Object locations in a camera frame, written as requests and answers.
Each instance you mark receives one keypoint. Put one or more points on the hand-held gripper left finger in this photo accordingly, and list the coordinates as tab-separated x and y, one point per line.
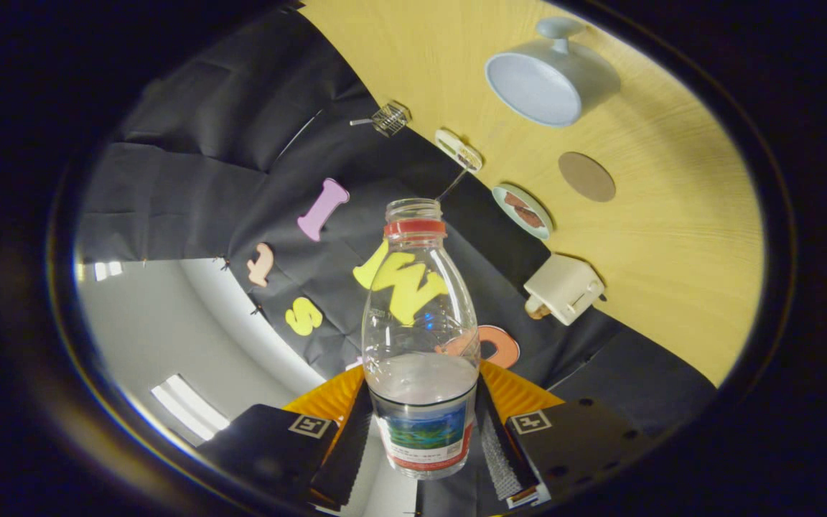
345	452

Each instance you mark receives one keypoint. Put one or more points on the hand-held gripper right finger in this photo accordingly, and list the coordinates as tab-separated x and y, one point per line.
507	459

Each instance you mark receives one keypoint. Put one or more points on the clear plastic juice bottle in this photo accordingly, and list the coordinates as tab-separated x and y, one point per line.
424	424

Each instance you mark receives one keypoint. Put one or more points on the round brown coaster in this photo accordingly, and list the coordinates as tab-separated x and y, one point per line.
586	176

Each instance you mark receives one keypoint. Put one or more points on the white cup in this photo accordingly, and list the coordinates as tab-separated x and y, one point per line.
535	90

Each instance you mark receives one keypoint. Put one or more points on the bread slice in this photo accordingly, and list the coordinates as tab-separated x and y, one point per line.
537	310

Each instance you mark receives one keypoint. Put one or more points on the long ceiling light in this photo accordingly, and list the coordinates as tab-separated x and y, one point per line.
191	408

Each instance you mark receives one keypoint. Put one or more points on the white toaster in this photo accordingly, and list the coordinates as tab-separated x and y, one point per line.
564	287

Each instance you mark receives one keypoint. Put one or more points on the brown meat piece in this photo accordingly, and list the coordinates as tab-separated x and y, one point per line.
530	217
513	200

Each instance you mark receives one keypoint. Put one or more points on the pale green plate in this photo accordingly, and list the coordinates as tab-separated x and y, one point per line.
501	205

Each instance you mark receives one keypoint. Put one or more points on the wooden table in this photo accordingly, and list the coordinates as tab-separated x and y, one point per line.
672	251

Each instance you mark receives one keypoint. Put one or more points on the small ceiling light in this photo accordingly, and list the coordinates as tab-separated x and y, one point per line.
108	270

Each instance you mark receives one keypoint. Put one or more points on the black backdrop cloth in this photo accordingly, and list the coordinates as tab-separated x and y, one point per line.
205	179

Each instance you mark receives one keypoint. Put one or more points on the white divided tray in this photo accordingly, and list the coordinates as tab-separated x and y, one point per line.
456	149

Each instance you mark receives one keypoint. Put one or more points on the metal spoon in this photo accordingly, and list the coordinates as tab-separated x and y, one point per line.
360	121

